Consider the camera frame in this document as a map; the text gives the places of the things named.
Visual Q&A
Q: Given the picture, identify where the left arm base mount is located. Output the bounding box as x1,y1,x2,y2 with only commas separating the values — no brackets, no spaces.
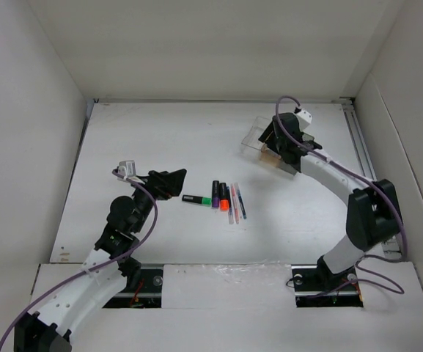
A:
103,266,163,309

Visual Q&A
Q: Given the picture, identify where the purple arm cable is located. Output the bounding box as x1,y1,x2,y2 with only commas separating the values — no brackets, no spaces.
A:
0,168,159,352
275,95,405,298

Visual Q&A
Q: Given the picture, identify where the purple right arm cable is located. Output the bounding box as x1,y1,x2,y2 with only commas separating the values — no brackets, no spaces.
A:
275,95,405,298

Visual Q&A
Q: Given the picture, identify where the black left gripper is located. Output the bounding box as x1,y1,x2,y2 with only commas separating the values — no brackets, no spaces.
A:
127,169,185,233

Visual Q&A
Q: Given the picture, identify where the grey smoked plastic bin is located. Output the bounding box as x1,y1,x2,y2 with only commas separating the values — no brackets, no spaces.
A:
277,134,312,175

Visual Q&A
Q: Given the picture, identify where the teal pen clear cap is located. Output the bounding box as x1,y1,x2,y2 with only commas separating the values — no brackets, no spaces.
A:
234,183,247,219

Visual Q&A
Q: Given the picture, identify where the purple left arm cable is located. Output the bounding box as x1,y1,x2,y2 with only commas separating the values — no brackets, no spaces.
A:
0,168,159,352

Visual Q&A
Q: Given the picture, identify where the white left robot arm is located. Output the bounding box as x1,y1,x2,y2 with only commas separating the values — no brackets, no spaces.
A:
12,166,187,351

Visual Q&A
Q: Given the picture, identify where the orange highlighter marker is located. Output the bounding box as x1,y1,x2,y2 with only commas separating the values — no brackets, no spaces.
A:
219,183,229,211

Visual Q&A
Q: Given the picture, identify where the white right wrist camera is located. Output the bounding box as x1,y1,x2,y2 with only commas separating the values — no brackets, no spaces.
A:
294,108,312,131

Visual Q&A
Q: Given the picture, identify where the green highlighter marker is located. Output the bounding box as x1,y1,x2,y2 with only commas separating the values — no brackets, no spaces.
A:
182,194,212,206

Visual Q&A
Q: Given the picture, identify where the amber plastic bin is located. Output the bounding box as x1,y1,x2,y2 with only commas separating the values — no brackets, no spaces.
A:
260,144,282,168

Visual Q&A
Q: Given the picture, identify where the pink pen clear cap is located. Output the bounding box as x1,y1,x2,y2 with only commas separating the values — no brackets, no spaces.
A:
230,183,240,224

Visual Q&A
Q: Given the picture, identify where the clear plastic bin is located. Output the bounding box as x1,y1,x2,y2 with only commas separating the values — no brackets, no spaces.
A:
240,116,271,158

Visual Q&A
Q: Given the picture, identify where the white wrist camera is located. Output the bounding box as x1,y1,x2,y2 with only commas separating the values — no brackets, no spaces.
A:
117,160,136,179
294,108,312,131

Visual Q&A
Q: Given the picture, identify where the purple highlighter marker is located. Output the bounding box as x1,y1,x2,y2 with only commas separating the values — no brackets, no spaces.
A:
211,180,220,209

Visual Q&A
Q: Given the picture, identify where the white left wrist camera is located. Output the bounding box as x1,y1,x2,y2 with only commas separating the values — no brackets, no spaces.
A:
117,160,136,179

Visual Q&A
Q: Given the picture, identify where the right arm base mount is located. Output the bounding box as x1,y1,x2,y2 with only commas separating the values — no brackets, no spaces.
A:
286,265,364,308

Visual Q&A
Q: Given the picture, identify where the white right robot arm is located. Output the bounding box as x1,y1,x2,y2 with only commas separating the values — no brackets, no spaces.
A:
258,109,405,294

